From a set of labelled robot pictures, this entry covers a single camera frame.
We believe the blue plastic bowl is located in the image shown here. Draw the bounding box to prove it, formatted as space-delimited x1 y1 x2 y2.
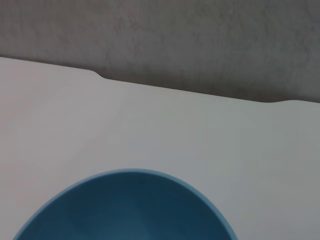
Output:
11 168 238 240

